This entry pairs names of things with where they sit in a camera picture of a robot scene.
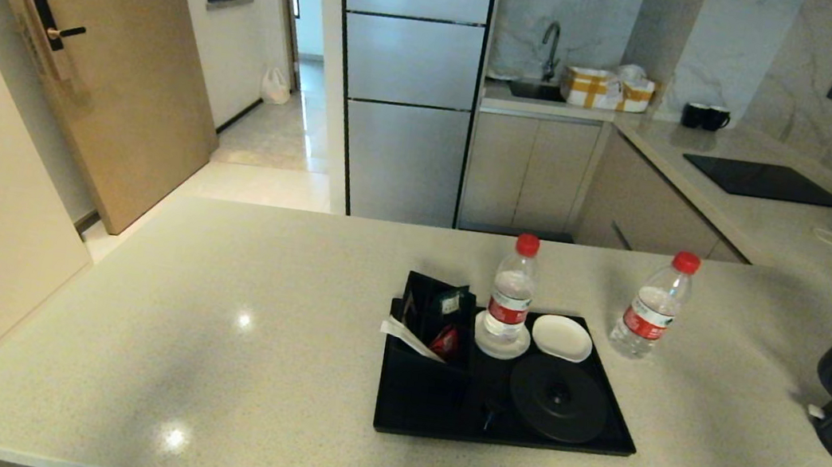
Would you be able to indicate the white round paper coaster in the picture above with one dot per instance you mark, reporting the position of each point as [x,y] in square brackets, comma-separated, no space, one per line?
[483,345]
[561,338]

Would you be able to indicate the black sachet holder box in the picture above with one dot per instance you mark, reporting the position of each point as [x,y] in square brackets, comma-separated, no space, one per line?
[430,372]

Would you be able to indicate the red sachet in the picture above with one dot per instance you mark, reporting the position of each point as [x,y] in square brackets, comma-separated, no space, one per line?
[445,342]

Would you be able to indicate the silver refrigerator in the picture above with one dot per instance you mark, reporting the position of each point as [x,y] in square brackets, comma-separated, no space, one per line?
[414,64]

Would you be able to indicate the yellow white basket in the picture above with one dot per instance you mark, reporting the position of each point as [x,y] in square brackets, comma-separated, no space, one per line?
[592,89]

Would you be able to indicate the white plastic bag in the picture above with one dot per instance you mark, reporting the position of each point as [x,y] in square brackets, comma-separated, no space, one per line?
[274,86]

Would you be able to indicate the black mug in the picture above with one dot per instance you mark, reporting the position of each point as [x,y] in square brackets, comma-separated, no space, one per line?
[693,115]
[715,118]

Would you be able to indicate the dark kitchen faucet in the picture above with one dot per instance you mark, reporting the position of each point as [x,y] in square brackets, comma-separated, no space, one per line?
[551,62]

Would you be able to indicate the steel kitchen sink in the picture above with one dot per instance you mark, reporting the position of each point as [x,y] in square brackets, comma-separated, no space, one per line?
[535,90]

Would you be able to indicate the red-capped clear water bottle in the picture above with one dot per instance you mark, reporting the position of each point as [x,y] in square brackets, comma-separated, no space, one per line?
[511,294]
[650,317]

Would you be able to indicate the white wrapped stirrer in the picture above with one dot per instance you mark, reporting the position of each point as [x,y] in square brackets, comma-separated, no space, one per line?
[410,339]

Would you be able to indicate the black induction cooktop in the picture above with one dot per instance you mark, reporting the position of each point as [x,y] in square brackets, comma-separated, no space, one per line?
[764,180]

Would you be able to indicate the black electronic door lock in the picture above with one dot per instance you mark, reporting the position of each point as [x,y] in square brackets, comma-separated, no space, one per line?
[39,15]

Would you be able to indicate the black rectangular serving tray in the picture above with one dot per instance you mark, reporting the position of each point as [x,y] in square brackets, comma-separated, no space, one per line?
[424,413]

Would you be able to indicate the beige kitchen base cabinets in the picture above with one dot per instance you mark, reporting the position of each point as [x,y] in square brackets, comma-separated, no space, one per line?
[529,168]

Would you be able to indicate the light wooden door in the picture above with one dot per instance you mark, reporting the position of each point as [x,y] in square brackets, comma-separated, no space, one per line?
[124,66]

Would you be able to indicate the white crumpled bag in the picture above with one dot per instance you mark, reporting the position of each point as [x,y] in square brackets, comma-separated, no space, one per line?
[633,73]

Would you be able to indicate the green snack packet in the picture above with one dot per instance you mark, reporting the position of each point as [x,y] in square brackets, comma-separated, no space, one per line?
[450,301]

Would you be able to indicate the black round kettle base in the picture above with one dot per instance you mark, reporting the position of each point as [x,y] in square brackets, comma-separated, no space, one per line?
[557,401]

